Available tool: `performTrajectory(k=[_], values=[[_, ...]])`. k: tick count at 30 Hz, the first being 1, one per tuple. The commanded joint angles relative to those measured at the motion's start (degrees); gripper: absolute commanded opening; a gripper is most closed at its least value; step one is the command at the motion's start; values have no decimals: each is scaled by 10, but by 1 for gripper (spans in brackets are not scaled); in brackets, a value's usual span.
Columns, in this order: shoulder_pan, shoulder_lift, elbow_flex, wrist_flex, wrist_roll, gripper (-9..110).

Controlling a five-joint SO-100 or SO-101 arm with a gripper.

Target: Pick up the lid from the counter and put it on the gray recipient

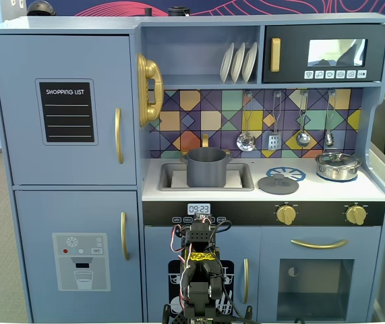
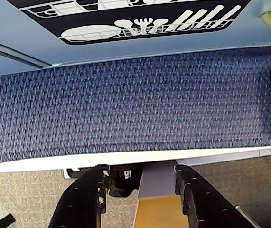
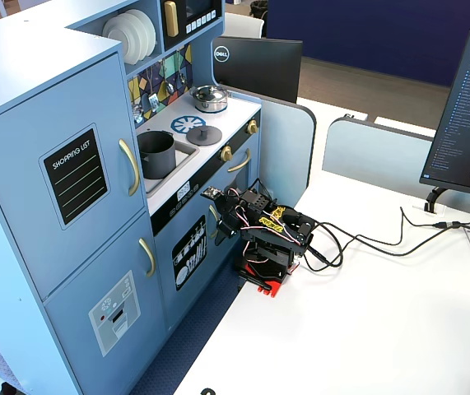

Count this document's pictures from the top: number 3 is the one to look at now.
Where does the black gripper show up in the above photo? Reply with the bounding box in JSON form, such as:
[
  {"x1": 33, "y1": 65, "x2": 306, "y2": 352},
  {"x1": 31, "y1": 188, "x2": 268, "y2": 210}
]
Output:
[{"x1": 212, "y1": 189, "x2": 247, "y2": 248}]

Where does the gray round lid with knob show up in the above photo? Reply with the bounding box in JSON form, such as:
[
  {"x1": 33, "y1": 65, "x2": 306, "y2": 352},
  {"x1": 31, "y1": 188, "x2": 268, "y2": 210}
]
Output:
[{"x1": 185, "y1": 125, "x2": 223, "y2": 147}]

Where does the red robot base clamp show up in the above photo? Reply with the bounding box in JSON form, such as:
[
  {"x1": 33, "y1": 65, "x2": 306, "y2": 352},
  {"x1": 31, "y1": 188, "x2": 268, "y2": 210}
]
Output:
[{"x1": 234, "y1": 254, "x2": 301, "y2": 299}]

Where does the gray toy pot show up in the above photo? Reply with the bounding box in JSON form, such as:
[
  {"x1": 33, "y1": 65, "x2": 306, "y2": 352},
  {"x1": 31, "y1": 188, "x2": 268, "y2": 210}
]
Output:
[{"x1": 137, "y1": 130, "x2": 177, "y2": 180}]

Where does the tall light blue desk divider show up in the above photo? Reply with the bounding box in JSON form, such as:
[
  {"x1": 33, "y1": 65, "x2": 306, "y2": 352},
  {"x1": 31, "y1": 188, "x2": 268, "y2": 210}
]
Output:
[{"x1": 217, "y1": 83, "x2": 318, "y2": 209}]

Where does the silver toy pot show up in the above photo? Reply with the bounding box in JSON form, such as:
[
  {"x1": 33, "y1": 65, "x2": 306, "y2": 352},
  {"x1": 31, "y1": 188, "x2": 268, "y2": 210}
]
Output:
[{"x1": 193, "y1": 96, "x2": 230, "y2": 114}]

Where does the silver perforated skimmer spoon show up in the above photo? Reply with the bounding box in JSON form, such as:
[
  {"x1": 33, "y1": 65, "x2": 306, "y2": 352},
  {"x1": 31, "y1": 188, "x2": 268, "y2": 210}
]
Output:
[{"x1": 132, "y1": 69, "x2": 144, "y2": 125}]

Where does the silver toy spatula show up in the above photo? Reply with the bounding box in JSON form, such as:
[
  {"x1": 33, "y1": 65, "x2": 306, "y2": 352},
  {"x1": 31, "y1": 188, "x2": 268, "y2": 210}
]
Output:
[{"x1": 147, "y1": 61, "x2": 160, "y2": 112}]

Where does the silver toy ladle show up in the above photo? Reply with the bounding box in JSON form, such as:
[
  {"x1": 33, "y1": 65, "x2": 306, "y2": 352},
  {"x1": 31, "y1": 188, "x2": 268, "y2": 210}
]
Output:
[{"x1": 161, "y1": 57, "x2": 175, "y2": 95}]

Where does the silver toy spoon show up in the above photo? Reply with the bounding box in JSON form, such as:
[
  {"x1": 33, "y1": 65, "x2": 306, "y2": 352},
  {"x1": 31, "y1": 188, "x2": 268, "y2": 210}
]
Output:
[{"x1": 175, "y1": 49, "x2": 188, "y2": 86}]

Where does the black Dell monitor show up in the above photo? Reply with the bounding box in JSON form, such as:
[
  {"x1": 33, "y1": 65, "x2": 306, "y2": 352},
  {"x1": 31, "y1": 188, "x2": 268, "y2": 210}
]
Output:
[{"x1": 212, "y1": 35, "x2": 304, "y2": 105}]

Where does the colourful geometric backsplash panel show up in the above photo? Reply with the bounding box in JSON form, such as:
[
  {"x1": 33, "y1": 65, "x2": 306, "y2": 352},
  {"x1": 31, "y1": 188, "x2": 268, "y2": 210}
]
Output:
[{"x1": 127, "y1": 44, "x2": 194, "y2": 124}]

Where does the low light blue desk divider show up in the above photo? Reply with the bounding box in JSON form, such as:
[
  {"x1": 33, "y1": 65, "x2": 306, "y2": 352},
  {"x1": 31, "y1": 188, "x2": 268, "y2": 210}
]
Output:
[{"x1": 321, "y1": 116, "x2": 470, "y2": 220}]

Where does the white chair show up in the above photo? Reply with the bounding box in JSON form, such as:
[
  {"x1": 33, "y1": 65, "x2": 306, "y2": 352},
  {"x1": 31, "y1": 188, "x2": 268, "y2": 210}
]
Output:
[{"x1": 222, "y1": 12, "x2": 266, "y2": 40}]

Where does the blue toy kitchen unit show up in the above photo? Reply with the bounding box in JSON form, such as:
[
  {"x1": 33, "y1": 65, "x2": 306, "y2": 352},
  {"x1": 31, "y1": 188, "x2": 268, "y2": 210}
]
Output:
[{"x1": 0, "y1": 0, "x2": 263, "y2": 395}]

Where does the white toy plate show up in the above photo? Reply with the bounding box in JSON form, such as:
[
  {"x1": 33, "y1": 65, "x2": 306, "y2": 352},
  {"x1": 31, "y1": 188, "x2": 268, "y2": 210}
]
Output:
[
  {"x1": 102, "y1": 15, "x2": 132, "y2": 65},
  {"x1": 126, "y1": 8, "x2": 158, "y2": 58},
  {"x1": 114, "y1": 12, "x2": 148, "y2": 63}
]

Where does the monitor with lit screen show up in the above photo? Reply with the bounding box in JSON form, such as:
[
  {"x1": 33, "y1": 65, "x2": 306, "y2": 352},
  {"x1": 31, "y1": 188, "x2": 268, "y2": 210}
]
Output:
[{"x1": 418, "y1": 28, "x2": 470, "y2": 193}]

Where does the gold dishwasher handle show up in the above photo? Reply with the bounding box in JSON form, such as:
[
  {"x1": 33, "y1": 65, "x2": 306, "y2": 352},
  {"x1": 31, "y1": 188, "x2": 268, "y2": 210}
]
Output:
[{"x1": 208, "y1": 204, "x2": 220, "y2": 240}]

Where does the small wrist camera board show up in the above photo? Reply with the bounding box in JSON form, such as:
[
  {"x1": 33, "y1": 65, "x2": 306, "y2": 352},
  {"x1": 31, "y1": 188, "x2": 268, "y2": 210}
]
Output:
[{"x1": 200, "y1": 185, "x2": 224, "y2": 202}]

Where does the gold oven handle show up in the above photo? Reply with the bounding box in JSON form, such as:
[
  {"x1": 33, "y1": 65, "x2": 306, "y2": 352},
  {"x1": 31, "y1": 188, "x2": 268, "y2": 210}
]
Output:
[{"x1": 226, "y1": 148, "x2": 253, "y2": 174}]

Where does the short gold fridge handle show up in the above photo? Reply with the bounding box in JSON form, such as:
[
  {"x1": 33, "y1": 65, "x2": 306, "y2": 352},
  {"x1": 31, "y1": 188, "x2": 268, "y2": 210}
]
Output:
[{"x1": 137, "y1": 237, "x2": 156, "y2": 278}]

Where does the long gold fridge handle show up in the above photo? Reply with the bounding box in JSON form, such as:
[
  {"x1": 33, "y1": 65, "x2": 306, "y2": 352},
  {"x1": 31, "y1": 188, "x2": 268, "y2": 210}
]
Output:
[{"x1": 118, "y1": 138, "x2": 142, "y2": 198}]

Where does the long black cable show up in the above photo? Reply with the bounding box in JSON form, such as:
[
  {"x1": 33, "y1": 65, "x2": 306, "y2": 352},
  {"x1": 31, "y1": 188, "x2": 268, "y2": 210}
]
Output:
[{"x1": 300, "y1": 220, "x2": 470, "y2": 273}]

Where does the thin black cable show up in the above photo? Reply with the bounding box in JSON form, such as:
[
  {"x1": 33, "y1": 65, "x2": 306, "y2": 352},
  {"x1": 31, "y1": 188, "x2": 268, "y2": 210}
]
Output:
[{"x1": 398, "y1": 205, "x2": 440, "y2": 229}]

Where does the gold microwave handle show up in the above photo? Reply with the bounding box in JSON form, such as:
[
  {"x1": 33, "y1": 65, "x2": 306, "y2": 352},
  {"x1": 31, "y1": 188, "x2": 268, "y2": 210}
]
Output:
[{"x1": 164, "y1": 1, "x2": 179, "y2": 38}]

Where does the toy microwave with yellow handle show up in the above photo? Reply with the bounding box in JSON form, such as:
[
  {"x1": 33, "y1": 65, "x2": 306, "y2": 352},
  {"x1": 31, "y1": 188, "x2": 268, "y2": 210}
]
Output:
[{"x1": 161, "y1": 0, "x2": 224, "y2": 51}]

